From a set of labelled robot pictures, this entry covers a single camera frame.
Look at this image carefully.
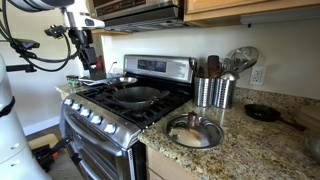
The red bottle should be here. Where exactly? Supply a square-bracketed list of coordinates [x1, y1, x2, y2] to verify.
[96, 54, 105, 72]

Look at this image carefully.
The white wall outlet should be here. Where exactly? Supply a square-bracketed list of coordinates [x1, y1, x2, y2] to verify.
[249, 65, 267, 86]

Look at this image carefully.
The black camera stand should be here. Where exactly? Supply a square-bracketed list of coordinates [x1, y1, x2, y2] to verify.
[0, 37, 41, 73]

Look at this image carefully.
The small jar with green label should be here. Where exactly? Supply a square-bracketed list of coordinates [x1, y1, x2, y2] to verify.
[65, 74, 81, 89]

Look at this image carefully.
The wooden upper cabinet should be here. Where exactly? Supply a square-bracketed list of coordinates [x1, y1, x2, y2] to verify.
[183, 0, 320, 28]

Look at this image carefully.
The stainless steel frying pan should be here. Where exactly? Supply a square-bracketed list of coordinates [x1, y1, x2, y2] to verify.
[79, 76, 139, 88]

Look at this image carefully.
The silver stove knob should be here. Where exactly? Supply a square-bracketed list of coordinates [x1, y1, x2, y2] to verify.
[79, 106, 92, 119]
[90, 113, 103, 126]
[70, 101, 82, 112]
[103, 122, 118, 136]
[63, 97, 75, 107]

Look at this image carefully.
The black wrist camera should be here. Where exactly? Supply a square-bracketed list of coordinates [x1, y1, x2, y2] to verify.
[44, 24, 68, 39]

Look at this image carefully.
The black wok with wooden handles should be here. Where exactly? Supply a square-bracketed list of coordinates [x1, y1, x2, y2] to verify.
[112, 85, 171, 112]

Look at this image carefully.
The steel lid with brown knob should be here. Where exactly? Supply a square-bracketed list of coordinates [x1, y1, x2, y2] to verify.
[164, 111, 225, 150]

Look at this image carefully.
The black tool with orange part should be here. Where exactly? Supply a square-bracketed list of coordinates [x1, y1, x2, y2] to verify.
[31, 134, 74, 173]

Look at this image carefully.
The stainless steel gas stove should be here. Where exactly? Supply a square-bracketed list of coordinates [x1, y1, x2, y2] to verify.
[59, 54, 198, 180]

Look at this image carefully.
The round wire skimmer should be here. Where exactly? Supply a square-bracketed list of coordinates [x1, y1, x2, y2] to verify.
[230, 46, 260, 74]

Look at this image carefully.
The perforated steel utensil holder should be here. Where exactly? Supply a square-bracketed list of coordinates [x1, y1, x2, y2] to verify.
[193, 76, 216, 108]
[212, 77, 237, 110]

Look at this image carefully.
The small black skillet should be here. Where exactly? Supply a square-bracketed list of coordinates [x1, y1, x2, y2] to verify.
[243, 103, 307, 132]

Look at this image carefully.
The light wooden lower cabinet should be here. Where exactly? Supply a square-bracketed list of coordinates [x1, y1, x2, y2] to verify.
[145, 144, 202, 180]

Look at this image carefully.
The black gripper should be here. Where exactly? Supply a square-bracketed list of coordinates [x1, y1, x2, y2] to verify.
[68, 28, 100, 72]

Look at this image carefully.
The silver ladle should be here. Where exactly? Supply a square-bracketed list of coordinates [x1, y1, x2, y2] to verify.
[220, 70, 241, 82]

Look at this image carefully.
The dark wire whisk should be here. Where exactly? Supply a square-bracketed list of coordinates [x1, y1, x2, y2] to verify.
[219, 56, 235, 73]

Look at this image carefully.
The black cable bundle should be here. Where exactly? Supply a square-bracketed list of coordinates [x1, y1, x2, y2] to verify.
[0, 0, 82, 73]

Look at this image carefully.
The dark metal spoon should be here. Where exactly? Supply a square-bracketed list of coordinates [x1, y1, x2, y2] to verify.
[188, 57, 199, 78]

